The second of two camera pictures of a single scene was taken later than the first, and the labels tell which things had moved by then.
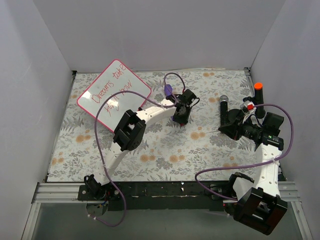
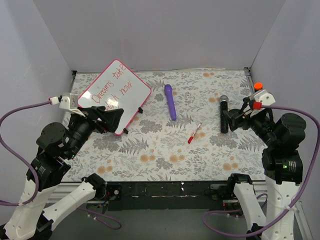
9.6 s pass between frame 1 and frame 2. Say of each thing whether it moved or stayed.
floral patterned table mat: stayed
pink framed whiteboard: stayed
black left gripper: moved
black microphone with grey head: stayed
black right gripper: moved
